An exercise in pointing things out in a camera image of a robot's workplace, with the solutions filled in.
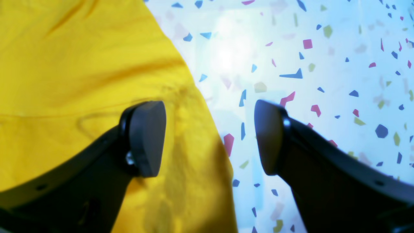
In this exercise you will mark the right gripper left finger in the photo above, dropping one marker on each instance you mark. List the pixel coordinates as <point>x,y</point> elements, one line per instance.
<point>85,194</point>

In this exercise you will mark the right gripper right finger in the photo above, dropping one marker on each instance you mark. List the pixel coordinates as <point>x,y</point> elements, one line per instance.
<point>334,193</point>

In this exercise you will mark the yellow T-shirt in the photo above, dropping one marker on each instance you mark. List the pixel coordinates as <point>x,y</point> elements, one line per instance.
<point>69,68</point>

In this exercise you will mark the terrazzo patterned table cloth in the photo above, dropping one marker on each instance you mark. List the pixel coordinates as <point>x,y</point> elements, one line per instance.
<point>342,67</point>

